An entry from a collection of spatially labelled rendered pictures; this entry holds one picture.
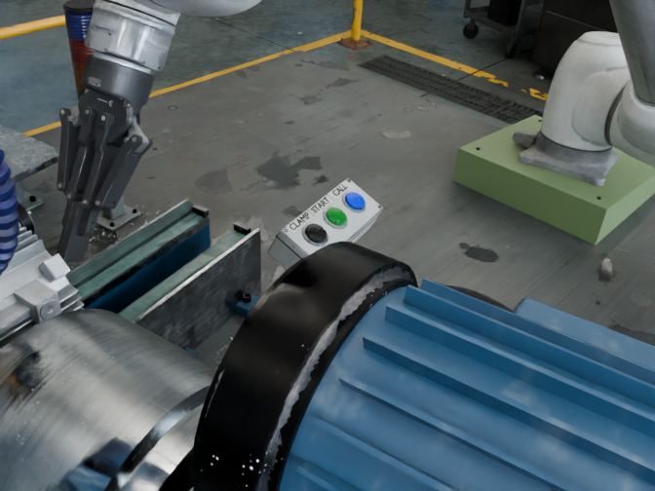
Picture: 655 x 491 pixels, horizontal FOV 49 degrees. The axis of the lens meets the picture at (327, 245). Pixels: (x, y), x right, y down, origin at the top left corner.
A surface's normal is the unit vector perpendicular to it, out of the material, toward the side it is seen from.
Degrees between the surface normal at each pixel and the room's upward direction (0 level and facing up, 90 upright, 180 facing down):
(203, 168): 0
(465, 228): 0
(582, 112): 88
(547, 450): 23
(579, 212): 90
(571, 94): 85
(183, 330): 90
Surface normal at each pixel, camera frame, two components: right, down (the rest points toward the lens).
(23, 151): 0.05, -0.81
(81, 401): -0.07, -0.69
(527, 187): -0.68, 0.40
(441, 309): -0.51, 0.24
